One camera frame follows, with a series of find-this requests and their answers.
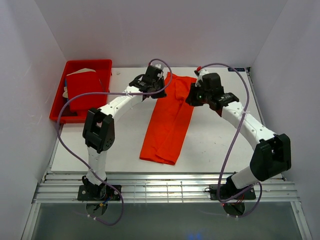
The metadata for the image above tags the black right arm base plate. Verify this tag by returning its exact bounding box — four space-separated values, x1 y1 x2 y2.
208 183 257 201

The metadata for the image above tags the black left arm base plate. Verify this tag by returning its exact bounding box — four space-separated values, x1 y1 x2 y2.
76 185 121 202

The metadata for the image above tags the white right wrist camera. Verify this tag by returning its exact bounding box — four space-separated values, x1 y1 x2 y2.
194 66 209 87

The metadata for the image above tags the orange t-shirt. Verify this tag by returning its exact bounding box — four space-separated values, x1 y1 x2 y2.
139 73 196 166

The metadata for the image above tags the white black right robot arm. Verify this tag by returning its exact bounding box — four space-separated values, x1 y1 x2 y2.
185 69 292 200

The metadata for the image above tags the red plastic bin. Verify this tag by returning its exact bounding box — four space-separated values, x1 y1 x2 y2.
49 59 112 124

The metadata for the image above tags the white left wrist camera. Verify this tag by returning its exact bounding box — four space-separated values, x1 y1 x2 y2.
154 63 164 71

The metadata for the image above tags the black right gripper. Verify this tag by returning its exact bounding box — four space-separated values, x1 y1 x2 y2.
185 82 211 107

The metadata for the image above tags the dark logo sticker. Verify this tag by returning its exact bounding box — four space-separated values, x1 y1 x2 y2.
229 67 246 72

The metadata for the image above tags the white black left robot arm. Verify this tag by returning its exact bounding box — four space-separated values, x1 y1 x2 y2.
82 64 167 200

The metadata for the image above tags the red folded t-shirt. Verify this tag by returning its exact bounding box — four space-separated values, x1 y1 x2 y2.
66 72 107 114

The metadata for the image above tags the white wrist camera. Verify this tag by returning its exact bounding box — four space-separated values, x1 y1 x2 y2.
194 66 209 87
154 63 164 71

